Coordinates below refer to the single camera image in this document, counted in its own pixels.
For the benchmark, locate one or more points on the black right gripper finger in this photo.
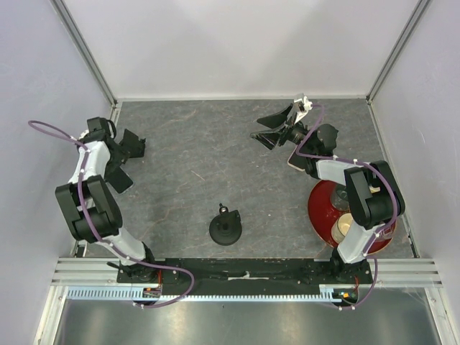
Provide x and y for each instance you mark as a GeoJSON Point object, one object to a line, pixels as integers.
{"type": "Point", "coordinates": [275, 120]}
{"type": "Point", "coordinates": [270, 139]}

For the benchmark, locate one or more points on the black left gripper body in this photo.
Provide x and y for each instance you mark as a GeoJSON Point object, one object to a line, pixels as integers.
{"type": "Point", "coordinates": [118, 157]}

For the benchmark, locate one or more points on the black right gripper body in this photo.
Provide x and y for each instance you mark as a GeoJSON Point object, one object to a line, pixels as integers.
{"type": "Point", "coordinates": [295, 133]}

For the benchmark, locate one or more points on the black phone clear case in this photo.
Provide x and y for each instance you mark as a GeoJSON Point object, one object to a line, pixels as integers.
{"type": "Point", "coordinates": [119, 180]}

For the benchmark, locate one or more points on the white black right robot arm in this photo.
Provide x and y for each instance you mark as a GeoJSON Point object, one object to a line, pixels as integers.
{"type": "Point", "coordinates": [373, 196]}

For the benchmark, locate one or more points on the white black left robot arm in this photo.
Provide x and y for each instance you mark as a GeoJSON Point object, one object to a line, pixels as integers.
{"type": "Point", "coordinates": [87, 203]}

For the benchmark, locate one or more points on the black phone pink case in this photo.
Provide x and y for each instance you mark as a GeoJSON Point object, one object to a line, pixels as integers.
{"type": "Point", "coordinates": [297, 162]}

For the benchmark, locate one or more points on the clear plastic cup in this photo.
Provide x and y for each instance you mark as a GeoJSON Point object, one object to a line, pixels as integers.
{"type": "Point", "coordinates": [339, 199]}

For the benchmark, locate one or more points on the red round tray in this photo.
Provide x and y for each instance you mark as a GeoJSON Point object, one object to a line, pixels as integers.
{"type": "Point", "coordinates": [322, 214]}

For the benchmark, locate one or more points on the beige paper cup lower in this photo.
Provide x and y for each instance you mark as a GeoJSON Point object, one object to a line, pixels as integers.
{"type": "Point", "coordinates": [341, 227]}

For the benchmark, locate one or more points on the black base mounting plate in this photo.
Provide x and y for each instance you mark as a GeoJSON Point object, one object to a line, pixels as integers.
{"type": "Point", "coordinates": [247, 275]}

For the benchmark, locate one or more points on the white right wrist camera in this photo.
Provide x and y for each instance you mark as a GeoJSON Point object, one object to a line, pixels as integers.
{"type": "Point", "coordinates": [301, 107]}

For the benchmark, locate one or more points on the black round base mount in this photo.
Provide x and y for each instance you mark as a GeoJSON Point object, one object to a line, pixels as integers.
{"type": "Point", "coordinates": [226, 228]}

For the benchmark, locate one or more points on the left aluminium frame post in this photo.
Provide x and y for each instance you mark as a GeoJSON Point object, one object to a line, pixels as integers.
{"type": "Point", "coordinates": [77, 37]}

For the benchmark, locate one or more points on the aluminium frame post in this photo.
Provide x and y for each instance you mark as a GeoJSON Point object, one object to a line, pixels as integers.
{"type": "Point", "coordinates": [77, 37]}
{"type": "Point", "coordinates": [410, 26]}

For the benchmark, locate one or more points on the grey slotted cable duct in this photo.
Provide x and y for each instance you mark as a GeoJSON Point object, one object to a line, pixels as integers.
{"type": "Point", "coordinates": [320, 293]}

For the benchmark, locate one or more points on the right aluminium frame post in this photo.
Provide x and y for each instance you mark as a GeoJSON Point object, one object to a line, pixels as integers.
{"type": "Point", "coordinates": [410, 26]}

